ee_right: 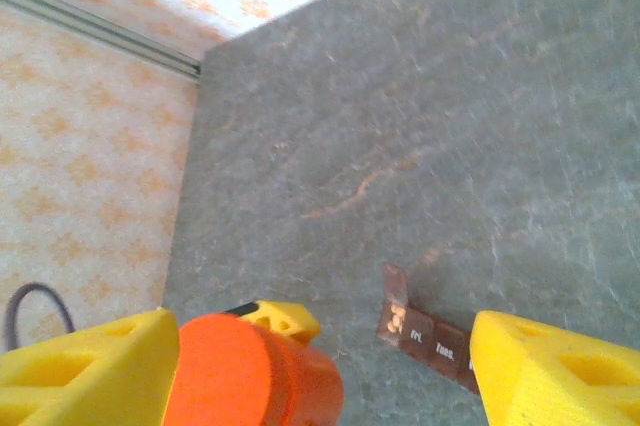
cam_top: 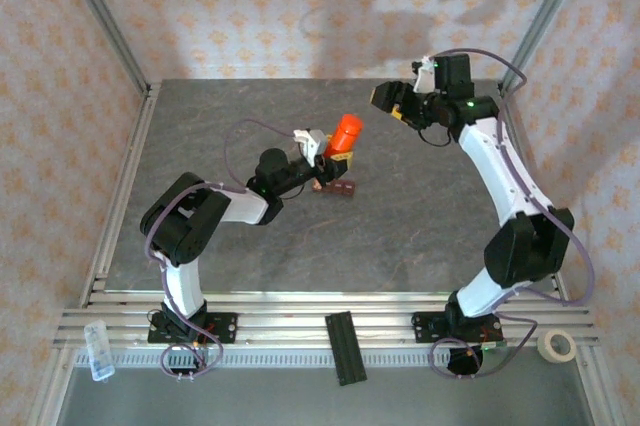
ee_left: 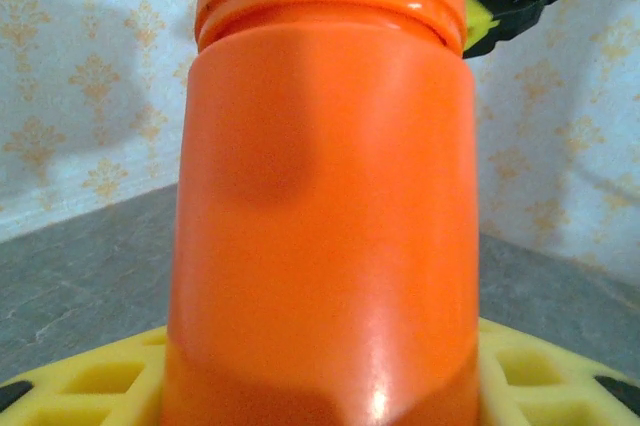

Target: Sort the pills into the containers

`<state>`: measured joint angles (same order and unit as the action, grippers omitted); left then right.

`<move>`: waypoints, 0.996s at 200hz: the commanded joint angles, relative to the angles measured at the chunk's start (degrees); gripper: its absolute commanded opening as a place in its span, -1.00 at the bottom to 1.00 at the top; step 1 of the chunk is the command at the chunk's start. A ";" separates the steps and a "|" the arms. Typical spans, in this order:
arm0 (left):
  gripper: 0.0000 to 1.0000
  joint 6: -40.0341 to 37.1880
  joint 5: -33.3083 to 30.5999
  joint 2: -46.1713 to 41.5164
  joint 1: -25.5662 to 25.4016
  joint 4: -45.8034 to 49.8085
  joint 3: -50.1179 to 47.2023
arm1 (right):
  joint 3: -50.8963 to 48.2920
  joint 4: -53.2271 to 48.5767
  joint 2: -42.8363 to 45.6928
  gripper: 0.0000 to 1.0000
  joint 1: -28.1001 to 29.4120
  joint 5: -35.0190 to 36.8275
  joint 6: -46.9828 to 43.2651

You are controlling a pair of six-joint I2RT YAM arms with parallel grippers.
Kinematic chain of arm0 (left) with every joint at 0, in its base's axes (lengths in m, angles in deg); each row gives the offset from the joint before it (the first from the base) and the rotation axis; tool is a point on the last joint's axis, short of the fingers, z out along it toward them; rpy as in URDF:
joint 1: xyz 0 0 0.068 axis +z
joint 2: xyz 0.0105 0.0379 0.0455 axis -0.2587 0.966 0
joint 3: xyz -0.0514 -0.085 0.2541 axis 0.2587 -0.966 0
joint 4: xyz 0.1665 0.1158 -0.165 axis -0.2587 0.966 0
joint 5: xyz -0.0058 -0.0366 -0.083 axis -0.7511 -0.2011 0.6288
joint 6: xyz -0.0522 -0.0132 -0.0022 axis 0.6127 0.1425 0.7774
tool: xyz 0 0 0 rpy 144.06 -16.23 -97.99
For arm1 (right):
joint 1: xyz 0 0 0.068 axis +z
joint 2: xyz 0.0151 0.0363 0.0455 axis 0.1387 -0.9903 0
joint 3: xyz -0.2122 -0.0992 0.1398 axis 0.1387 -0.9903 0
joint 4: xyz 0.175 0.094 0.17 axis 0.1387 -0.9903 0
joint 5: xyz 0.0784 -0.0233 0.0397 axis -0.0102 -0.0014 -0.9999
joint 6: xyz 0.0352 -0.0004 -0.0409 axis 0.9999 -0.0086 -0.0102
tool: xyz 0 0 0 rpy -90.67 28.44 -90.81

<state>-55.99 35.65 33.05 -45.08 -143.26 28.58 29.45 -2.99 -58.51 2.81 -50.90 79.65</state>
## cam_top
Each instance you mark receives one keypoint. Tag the orange pill bottle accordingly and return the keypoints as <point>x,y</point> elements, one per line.
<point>344,133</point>

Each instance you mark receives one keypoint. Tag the brown pill organizer box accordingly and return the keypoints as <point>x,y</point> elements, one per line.
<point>342,187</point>

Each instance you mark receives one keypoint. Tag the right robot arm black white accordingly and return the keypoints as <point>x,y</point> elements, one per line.
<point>500,171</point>

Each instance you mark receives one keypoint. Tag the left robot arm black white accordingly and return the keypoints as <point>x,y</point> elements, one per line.
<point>180,226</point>

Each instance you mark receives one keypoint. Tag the aluminium cross rails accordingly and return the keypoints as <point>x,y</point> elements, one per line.
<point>300,306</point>

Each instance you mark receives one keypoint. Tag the black ribbed bar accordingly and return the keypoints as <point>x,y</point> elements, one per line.
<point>346,348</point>

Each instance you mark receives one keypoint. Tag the grey metal sheet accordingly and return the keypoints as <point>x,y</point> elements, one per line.
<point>250,396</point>

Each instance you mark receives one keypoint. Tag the green circuit board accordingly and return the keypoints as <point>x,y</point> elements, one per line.
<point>495,346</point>

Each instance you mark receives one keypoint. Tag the clear plastic packet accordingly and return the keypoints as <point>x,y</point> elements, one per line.
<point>99,351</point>

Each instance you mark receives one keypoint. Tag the white tape roll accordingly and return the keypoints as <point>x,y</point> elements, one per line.
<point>546,349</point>

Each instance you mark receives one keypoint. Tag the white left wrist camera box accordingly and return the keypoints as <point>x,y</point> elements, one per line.
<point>311,143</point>

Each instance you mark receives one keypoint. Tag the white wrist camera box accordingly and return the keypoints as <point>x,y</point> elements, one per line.
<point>311,143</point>
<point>425,77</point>

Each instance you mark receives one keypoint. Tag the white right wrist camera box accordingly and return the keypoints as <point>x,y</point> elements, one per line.
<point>425,77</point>

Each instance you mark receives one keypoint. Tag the aluminium side rail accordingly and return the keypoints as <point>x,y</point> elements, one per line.
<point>515,126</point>
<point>136,146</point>

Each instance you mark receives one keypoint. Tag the aluminium frame post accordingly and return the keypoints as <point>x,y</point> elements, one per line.
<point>105,21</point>
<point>545,21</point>

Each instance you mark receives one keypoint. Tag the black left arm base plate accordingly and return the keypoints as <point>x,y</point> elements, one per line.
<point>225,328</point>

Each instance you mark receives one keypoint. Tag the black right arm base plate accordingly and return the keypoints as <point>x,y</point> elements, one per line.
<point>425,328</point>

